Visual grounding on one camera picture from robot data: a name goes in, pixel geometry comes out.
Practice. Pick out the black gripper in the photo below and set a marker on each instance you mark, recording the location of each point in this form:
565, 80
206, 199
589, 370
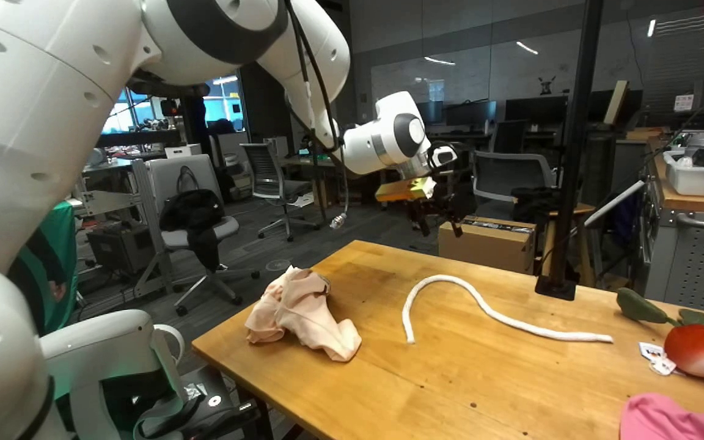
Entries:
442, 199

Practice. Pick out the peach t-shirt with teal print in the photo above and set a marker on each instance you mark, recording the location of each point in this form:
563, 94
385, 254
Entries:
304, 314

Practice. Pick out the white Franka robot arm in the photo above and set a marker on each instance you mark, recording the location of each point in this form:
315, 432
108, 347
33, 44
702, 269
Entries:
24, 124

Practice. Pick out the white thin pole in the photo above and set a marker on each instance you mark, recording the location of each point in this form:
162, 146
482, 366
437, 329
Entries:
611, 204

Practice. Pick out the grey mesh office chair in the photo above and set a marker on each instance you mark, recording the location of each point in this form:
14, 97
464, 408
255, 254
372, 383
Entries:
510, 175

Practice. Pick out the office chair with black backpack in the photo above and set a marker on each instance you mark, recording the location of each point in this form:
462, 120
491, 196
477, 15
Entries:
193, 215

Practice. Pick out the green cloth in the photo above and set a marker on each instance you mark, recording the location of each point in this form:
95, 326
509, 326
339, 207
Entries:
47, 259

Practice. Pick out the grey workbench with wooden top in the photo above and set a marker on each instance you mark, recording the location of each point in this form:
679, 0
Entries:
695, 252

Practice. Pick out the pink t-shirt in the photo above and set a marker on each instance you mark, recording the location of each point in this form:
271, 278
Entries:
669, 419

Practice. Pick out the red toy apple with leaves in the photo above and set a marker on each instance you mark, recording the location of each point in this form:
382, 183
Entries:
697, 346

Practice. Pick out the wooden wrist mount plate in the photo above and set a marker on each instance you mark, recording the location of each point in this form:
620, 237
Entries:
402, 191

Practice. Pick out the white plastic bin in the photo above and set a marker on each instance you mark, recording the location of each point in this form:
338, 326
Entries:
702, 175

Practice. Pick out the black upright pole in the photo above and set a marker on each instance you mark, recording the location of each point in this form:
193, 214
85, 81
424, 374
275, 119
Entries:
567, 161

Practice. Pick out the plain brown cardboard box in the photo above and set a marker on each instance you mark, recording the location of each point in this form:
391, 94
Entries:
490, 241

